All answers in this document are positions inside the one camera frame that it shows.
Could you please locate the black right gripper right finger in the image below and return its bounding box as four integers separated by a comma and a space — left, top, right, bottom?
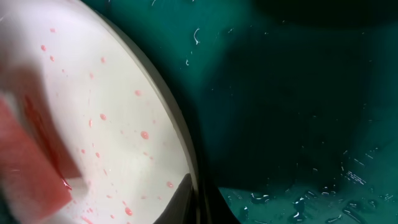
199, 179, 240, 224

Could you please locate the teal plastic tray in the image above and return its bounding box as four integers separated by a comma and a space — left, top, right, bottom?
88, 0, 397, 223

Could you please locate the pink sponge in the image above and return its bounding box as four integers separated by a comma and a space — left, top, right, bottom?
1, 68, 82, 223

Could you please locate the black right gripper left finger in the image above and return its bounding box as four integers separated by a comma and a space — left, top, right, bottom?
154, 174, 197, 224

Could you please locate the light blue plate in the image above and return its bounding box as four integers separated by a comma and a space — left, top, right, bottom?
1, 1, 193, 224

